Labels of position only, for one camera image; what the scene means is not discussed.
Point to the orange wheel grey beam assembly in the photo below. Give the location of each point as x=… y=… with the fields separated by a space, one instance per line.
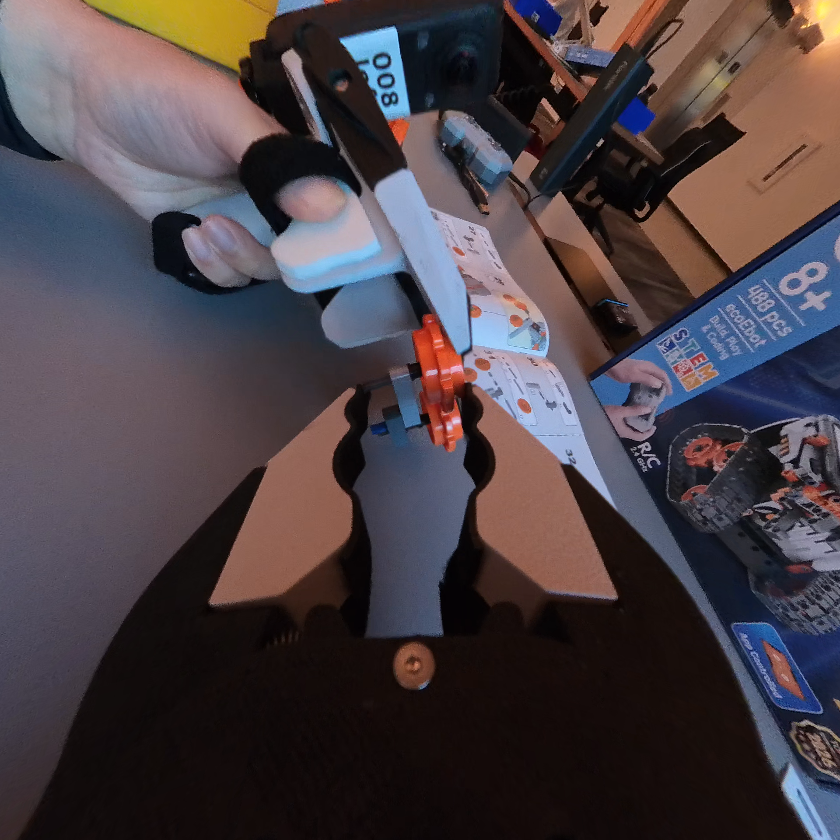
x=439 y=367

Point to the black slim computer tower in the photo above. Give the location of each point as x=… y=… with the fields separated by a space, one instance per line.
x=590 y=124

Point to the open white instruction booklet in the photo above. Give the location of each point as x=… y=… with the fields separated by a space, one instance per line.
x=544 y=407

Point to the person's left hand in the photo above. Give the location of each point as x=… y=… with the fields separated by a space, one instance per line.
x=131 y=111

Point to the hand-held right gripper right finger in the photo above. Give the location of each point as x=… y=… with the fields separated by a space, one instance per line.
x=531 y=525

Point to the small black device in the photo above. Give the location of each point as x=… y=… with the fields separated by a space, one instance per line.
x=615 y=316

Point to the black office chair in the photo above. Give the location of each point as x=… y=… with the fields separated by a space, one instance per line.
x=689 y=164

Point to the blue storage bin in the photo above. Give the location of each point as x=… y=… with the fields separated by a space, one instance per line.
x=538 y=16

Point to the blue robot kit box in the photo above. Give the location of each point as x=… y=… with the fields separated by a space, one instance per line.
x=754 y=394

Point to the grey toy remote controller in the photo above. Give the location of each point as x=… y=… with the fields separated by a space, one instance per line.
x=476 y=154

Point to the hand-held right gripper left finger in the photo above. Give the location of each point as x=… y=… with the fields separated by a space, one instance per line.
x=289 y=525

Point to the grey desk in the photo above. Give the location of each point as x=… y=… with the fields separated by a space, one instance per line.
x=131 y=426

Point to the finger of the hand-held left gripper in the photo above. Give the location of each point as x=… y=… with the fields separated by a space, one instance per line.
x=367 y=315
x=426 y=249

